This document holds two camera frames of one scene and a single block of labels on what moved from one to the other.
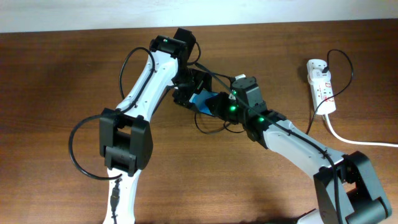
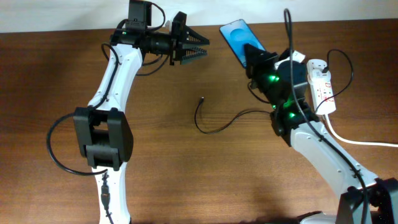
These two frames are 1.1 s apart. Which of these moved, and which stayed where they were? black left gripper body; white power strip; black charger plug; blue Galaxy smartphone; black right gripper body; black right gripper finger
Moved: black right gripper finger; black left gripper body; black right gripper body; blue Galaxy smartphone
Stayed: white power strip; black charger plug
